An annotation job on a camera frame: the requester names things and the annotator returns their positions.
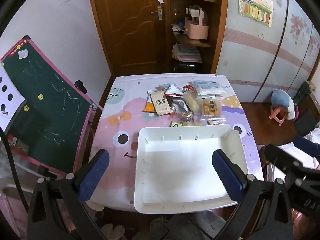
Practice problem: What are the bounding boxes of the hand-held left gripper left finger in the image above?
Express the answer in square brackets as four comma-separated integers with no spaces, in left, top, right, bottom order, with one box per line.
[26,149,110,240]

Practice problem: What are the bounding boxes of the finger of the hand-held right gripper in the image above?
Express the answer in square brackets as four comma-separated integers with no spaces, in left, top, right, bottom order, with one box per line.
[265,144,307,178]
[294,135,320,159]

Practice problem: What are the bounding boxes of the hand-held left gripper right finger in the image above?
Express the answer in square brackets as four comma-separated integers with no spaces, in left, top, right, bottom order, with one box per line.
[212,149,294,240]

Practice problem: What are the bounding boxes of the white plastic tray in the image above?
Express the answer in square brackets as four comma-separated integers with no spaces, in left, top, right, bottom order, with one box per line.
[134,124,249,214]

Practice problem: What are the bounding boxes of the orange ball snack packet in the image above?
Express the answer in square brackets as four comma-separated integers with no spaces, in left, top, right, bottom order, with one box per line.
[201,97,225,117]

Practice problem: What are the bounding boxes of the clear nut snack packet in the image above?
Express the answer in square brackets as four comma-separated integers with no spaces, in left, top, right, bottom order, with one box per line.
[178,111,196,123]

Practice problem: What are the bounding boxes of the large white blue packet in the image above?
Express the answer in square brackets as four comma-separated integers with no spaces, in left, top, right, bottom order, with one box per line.
[191,80,226,96]

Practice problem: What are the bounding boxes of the brown paper snack packet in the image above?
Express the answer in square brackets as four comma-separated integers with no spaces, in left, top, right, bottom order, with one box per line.
[151,91,173,116]

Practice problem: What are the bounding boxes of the white red snack packet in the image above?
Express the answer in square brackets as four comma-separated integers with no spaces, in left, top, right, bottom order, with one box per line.
[164,83,185,98]

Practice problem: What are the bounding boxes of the large white pillow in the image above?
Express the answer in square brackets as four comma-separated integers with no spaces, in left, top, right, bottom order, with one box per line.
[271,142,320,173]

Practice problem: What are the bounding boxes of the black pad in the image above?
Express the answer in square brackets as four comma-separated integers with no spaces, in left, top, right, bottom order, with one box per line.
[295,110,320,137]

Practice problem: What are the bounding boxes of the pink plastic stool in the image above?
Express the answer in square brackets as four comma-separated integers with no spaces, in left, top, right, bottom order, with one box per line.
[269,106,288,127]

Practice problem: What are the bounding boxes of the dark green cloth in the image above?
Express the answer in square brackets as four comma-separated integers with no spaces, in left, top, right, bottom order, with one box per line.
[292,81,317,105]

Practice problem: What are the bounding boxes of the blue white plush cushion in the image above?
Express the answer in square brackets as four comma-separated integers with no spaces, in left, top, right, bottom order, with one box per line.
[271,89,295,120]

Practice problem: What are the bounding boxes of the cartoon printed tablecloth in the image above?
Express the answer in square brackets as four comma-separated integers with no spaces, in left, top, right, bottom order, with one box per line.
[89,73,264,212]

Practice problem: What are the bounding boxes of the beige fuzzy item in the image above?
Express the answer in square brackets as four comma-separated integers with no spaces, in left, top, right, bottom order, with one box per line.
[101,224,125,240]

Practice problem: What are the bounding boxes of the pink framed chalkboard easel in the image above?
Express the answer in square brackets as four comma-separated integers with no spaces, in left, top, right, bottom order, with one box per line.
[0,35,103,177]

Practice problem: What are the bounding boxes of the black easel knob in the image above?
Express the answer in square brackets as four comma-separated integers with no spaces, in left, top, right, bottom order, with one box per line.
[74,80,87,93]

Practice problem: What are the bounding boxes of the floral sliding wardrobe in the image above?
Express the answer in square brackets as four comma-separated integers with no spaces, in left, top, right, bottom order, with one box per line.
[215,0,320,103]

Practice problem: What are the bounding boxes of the white black-dotted sheet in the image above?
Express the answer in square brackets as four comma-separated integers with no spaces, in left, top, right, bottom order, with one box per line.
[0,65,26,117]

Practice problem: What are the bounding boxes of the black bag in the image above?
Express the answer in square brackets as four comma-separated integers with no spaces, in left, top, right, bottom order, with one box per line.
[174,61,200,74]

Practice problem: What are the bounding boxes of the stack of folded towels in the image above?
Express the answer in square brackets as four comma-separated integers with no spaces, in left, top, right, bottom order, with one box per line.
[172,43,202,63]

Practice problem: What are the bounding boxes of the brown wooden door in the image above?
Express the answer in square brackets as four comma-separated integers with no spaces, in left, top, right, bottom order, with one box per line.
[87,0,173,77]

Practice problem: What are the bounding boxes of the wooden corner shelf unit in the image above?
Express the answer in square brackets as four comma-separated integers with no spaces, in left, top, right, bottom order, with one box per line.
[164,0,229,75]

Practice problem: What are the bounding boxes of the small plush toys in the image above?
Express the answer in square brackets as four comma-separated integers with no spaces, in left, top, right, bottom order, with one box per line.
[172,22,187,34]

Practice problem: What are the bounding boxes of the thin black cable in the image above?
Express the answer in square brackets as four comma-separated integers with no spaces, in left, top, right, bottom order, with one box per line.
[161,216,172,240]

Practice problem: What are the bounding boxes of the thick black cable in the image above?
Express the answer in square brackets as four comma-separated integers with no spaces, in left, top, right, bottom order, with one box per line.
[0,127,33,230]

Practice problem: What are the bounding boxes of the pink handled basket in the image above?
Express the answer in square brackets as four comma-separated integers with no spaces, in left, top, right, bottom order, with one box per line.
[184,5,209,40]

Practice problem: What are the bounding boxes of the wall poster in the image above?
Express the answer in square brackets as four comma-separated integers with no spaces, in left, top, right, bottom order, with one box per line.
[237,0,273,27]

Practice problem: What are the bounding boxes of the metal door handle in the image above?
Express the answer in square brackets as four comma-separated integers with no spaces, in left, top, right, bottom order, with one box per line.
[150,5,163,20]

